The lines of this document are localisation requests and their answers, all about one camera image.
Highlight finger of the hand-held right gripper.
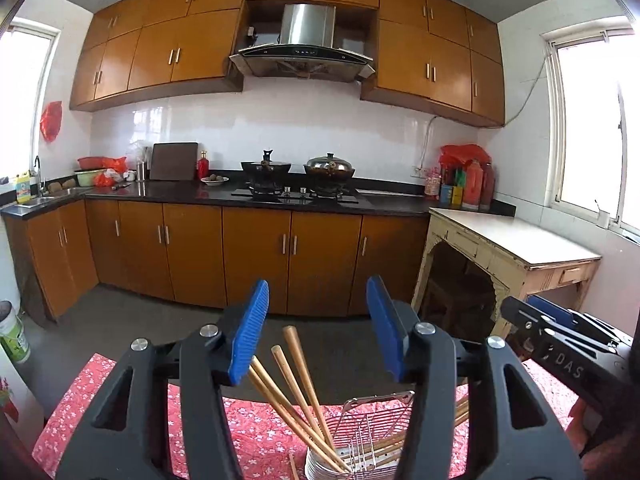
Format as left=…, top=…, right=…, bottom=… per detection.
left=500, top=296, right=556, bottom=356
left=527, top=294, right=623, bottom=348

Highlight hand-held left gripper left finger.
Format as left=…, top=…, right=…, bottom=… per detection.
left=55, top=279, right=271, bottom=480

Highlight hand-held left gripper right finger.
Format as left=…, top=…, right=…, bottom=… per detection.
left=366, top=275, right=586, bottom=480

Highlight steel wire chopstick holder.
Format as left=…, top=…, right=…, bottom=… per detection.
left=304, top=390, right=417, bottom=480

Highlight wooden stool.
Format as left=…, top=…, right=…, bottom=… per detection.
left=425, top=272, right=496, bottom=336

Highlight cream side table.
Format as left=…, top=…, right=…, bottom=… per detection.
left=411, top=207, right=603, bottom=338

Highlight brown lower kitchen cabinets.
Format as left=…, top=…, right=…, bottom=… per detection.
left=5, top=197, right=431, bottom=321

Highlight brown kitchen cabinets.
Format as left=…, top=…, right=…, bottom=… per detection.
left=69, top=0, right=506, bottom=128
left=5, top=197, right=431, bottom=321

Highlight red floral tablecloth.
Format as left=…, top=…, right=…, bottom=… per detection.
left=32, top=352, right=576, bottom=480

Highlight black kitchen countertop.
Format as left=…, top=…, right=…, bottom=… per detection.
left=0, top=177, right=516, bottom=218

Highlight dark sauce bottle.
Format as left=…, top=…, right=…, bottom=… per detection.
left=480, top=162, right=496, bottom=211

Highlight black gas stove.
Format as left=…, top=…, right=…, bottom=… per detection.
left=231, top=186, right=360, bottom=206

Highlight large red oil bottle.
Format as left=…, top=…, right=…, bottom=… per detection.
left=462, top=159, right=485, bottom=211

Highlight colourful seasoning packets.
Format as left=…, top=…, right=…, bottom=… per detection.
left=440, top=167, right=467, bottom=206

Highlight black wok with black lid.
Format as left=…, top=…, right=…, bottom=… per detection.
left=241, top=149, right=292, bottom=193

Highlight wok with steel lid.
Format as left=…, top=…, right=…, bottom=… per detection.
left=303, top=152, right=357, bottom=196

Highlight large red plastic bag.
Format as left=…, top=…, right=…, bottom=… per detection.
left=440, top=144, right=493, bottom=171

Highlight dark brown cutting board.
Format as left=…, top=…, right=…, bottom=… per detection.
left=149, top=142, right=199, bottom=182

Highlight large sliding window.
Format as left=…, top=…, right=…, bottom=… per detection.
left=540, top=22, right=640, bottom=241

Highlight white plastic bucket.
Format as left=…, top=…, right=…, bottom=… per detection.
left=0, top=301, right=31, bottom=365

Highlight steel sink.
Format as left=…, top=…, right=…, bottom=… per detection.
left=17, top=187, right=83, bottom=208

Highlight white floral printed appliance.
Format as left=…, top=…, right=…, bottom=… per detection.
left=0, top=345, right=28, bottom=426

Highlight brown upper kitchen cabinets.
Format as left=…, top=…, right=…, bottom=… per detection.
left=69, top=0, right=506, bottom=128

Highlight steel range hood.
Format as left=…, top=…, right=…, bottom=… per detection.
left=229, top=4, right=376, bottom=83

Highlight small side window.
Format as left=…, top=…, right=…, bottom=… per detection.
left=0, top=17, right=61, bottom=181

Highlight red hanging wall bag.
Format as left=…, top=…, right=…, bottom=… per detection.
left=40, top=101, right=63, bottom=142

